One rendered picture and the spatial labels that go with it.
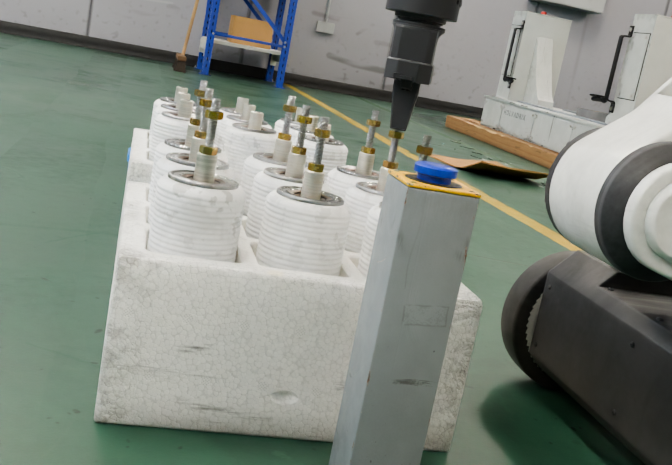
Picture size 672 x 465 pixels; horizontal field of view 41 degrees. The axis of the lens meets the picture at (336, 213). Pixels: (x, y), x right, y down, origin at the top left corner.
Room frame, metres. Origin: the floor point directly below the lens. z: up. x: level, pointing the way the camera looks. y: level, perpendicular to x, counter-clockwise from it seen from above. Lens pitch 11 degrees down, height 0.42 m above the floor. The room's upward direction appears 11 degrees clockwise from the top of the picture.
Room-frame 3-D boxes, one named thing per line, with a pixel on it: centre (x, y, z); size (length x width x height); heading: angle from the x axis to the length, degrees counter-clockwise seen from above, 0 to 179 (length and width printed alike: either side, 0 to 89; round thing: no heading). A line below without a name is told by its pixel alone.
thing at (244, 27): (6.91, 0.90, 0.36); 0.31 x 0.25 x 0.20; 104
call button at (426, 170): (0.82, -0.08, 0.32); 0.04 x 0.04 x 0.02
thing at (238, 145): (1.51, 0.16, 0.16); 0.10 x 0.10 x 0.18
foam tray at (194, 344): (1.08, 0.06, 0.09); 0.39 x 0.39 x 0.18; 14
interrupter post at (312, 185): (0.97, 0.03, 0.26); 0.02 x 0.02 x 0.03
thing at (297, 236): (0.97, 0.03, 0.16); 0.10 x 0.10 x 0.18
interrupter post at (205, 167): (0.94, 0.15, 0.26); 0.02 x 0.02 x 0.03
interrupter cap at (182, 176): (0.94, 0.15, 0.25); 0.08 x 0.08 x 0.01
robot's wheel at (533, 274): (1.24, -0.36, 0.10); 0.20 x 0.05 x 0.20; 104
